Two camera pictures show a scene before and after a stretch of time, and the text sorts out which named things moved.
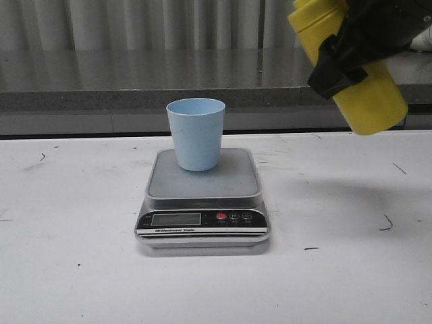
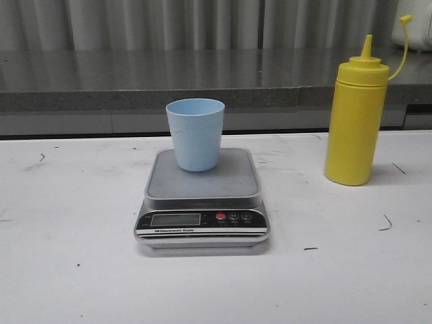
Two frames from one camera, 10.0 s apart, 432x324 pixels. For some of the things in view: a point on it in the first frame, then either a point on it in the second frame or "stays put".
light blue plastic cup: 198,125 stays put
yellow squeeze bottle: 374,104 → 356,115
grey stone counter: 125,92 stays put
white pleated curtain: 148,25 stays put
